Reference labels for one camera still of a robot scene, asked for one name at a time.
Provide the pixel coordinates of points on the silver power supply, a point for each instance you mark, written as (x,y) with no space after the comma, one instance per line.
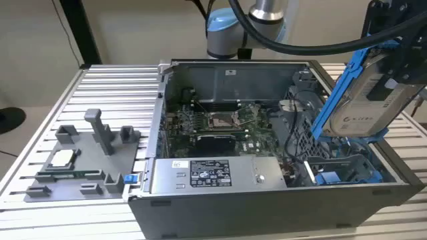
(167,177)

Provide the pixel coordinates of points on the black graphics card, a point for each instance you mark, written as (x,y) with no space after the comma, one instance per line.
(215,143)

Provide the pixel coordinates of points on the silver CPU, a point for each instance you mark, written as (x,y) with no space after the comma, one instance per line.
(62,158)

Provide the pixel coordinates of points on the grey parts rack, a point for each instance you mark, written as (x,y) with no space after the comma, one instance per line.
(76,185)

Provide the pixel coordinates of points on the blue case latch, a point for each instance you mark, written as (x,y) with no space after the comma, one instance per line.
(130,179)

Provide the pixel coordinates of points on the black round stand foot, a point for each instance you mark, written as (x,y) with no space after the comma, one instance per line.
(11,120)

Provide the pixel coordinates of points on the black frame post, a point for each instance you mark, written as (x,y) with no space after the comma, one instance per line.
(84,37)

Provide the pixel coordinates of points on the green RAM stick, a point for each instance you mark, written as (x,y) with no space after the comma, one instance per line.
(80,172)

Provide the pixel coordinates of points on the grey metal bracket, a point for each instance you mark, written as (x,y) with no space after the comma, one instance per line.
(294,106)

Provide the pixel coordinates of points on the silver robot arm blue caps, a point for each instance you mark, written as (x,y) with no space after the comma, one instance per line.
(227,37)

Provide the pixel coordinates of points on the green motherboard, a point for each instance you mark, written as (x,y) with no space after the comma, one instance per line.
(256,135)

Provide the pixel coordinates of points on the CPU socket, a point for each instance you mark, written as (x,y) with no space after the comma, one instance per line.
(220,121)

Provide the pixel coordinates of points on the grey disk bay cage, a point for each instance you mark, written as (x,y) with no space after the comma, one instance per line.
(300,140)

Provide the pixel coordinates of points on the dark grey PC case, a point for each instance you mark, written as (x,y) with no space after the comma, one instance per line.
(254,215)

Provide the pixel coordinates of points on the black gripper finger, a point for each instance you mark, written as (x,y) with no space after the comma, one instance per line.
(380,96)

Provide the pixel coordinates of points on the hard disk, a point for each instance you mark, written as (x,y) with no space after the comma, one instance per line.
(360,120)

